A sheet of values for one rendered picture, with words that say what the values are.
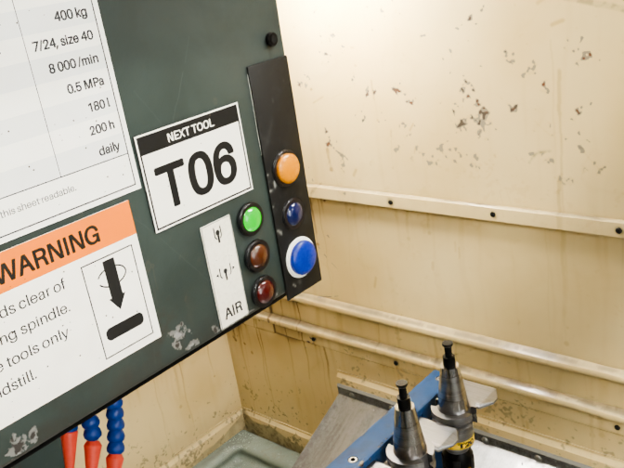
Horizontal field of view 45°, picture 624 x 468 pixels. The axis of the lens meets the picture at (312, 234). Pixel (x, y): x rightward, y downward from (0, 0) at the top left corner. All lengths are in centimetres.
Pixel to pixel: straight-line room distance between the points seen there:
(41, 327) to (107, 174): 11
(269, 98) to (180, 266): 15
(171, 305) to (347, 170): 102
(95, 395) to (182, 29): 26
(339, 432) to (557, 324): 61
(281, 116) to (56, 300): 23
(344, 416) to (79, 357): 132
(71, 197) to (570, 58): 90
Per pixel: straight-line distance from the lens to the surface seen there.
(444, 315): 155
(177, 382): 201
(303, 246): 64
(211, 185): 57
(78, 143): 51
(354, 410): 181
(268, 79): 61
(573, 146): 128
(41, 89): 49
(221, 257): 59
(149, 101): 54
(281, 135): 62
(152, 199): 54
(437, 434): 108
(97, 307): 53
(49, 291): 51
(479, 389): 116
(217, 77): 58
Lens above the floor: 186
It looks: 21 degrees down
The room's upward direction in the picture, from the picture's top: 9 degrees counter-clockwise
